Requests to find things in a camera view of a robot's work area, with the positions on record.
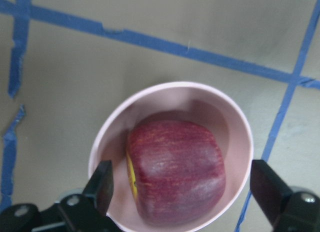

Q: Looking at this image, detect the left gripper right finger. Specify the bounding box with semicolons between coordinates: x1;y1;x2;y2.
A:
250;159;293;226

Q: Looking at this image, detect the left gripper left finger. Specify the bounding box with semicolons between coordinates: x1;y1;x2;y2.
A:
82;160;114;216

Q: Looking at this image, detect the red apple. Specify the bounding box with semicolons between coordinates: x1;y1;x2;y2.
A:
126;120;226;226

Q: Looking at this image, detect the pink bowl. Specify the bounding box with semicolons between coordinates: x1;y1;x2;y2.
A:
88;81;254;232

